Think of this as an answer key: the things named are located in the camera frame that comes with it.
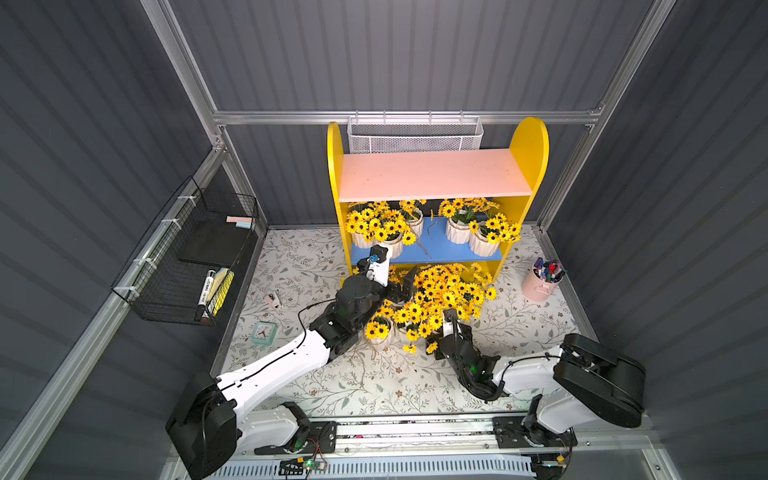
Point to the small pink white object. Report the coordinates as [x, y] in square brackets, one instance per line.
[273, 300]

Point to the pink bucket with pens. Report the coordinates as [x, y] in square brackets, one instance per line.
[542, 279]

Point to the small teal alarm clock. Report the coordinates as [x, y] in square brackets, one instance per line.
[264, 333]

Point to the white marker in basket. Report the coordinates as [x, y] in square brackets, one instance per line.
[207, 287]

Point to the white mesh desk tray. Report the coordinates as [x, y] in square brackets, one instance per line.
[373, 137]

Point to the yellow item in basket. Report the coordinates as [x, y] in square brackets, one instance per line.
[222, 281]

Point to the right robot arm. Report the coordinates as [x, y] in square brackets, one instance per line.
[579, 381]

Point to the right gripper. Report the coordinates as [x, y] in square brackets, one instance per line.
[452, 343]

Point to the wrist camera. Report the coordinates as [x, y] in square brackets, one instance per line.
[450, 319]
[375, 266]

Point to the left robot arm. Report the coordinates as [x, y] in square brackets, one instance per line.
[215, 417]

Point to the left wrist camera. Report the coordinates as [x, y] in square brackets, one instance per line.
[375, 266]

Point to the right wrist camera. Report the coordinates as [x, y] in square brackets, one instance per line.
[450, 319]

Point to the green circuit board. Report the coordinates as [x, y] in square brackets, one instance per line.
[301, 467]

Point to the yellow wooden shelf unit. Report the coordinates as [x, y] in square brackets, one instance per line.
[510, 177]

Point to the pink sticky notes pad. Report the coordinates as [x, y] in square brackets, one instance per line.
[240, 221]

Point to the black wire wall basket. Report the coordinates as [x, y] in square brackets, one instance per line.
[164, 280]

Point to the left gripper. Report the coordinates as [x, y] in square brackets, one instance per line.
[393, 284]

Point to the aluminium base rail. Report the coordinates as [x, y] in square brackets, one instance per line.
[480, 445]

